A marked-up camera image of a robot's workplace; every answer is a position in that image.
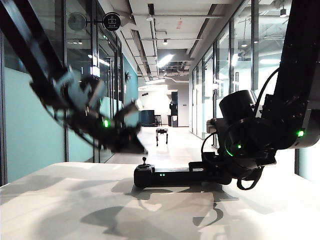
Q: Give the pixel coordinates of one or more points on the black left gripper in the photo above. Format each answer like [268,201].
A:
[122,138]

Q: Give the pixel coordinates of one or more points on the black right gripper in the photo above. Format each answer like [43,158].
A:
[247,166]

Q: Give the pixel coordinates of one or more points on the black handheld remote control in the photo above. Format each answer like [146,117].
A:
[175,176]

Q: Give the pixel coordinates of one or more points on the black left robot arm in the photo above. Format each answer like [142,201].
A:
[32,50]

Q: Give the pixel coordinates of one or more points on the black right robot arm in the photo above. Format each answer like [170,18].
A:
[297,75]

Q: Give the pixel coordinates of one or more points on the black quadruped robot dog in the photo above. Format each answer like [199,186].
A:
[161,133]

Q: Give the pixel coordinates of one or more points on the small lit door sign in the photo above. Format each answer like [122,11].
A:
[214,87]

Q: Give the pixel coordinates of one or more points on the dark bar counter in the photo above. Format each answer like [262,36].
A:
[148,118]

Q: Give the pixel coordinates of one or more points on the dark bar stool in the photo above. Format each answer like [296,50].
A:
[158,120]

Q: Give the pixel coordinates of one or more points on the long linear ceiling light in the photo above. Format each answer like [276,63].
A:
[165,61]
[155,81]

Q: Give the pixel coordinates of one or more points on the lit room display panel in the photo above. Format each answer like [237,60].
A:
[95,71]

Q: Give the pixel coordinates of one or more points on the black ceiling spot lamp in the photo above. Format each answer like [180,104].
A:
[165,42]
[282,12]

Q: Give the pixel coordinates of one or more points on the round black hanging sign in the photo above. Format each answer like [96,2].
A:
[112,22]

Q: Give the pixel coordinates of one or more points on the round pendant ceiling lamp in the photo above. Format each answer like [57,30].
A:
[244,45]

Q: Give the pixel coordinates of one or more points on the round grey glass sign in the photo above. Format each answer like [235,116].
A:
[76,22]

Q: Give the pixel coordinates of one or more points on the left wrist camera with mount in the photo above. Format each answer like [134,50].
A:
[126,111]

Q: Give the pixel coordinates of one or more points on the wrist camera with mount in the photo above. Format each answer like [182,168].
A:
[126,111]
[217,130]

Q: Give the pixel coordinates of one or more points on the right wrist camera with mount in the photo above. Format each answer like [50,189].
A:
[217,130]

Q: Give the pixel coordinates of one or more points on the black wall ornament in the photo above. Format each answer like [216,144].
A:
[128,76]

